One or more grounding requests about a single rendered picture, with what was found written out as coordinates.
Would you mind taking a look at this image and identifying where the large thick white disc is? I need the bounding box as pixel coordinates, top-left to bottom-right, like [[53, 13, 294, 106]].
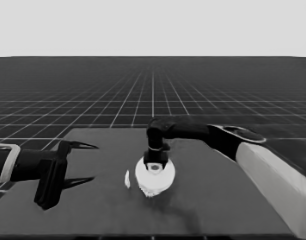
[[134, 156, 177, 195]]

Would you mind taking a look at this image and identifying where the small white toothed gear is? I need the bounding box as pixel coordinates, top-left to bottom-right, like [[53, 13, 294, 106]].
[[140, 188, 161, 199]]

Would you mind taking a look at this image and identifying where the small thin T-shaped piece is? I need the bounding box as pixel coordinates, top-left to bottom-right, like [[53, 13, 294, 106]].
[[124, 169, 131, 190]]

